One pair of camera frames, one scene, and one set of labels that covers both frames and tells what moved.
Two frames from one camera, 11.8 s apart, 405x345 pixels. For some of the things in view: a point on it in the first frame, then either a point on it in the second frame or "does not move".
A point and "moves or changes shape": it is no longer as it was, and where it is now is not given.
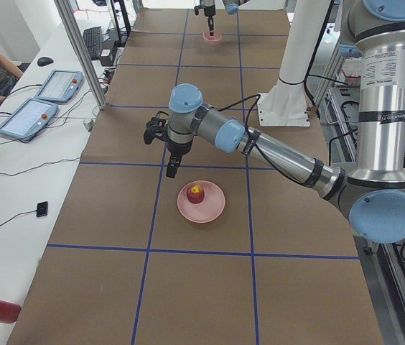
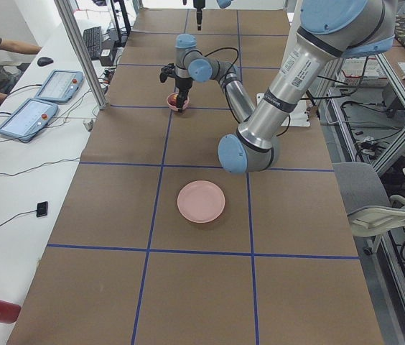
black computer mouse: (43, 61) does not move
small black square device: (42, 209) does not move
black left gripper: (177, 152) → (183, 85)
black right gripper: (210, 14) → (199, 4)
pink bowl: (212, 40) moves or changes shape
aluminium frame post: (67, 15) does not move
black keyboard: (92, 39) does not move
